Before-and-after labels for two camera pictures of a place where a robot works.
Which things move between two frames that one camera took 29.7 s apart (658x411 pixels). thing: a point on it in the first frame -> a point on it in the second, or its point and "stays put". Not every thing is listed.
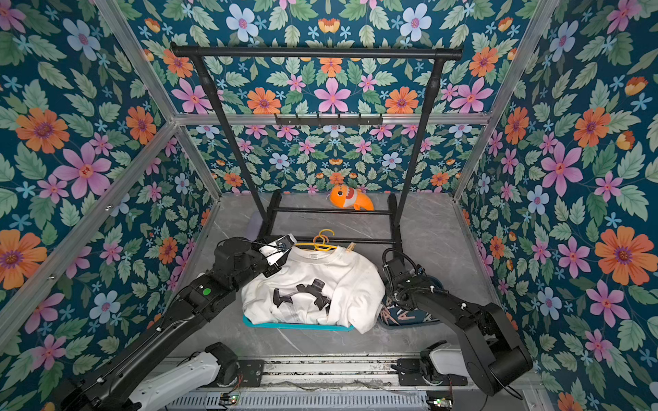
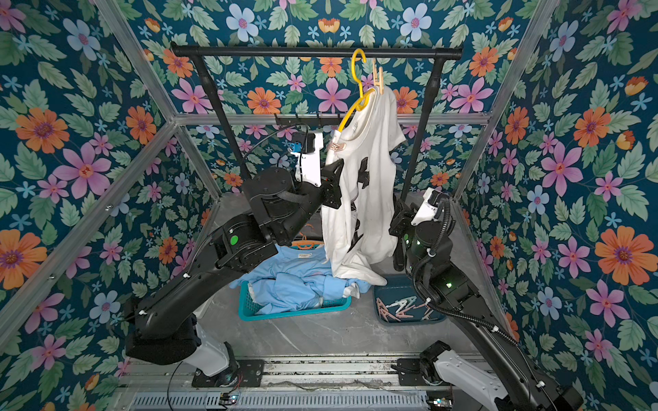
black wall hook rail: x=329 y=121 stays put
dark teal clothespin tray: x=395 y=315 stays put
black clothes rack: x=198 y=52 stays put
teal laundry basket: x=300 y=327 -> x=248 y=309
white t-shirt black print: x=325 y=285 -> x=357 y=234
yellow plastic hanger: x=320 y=247 -> x=362 y=103
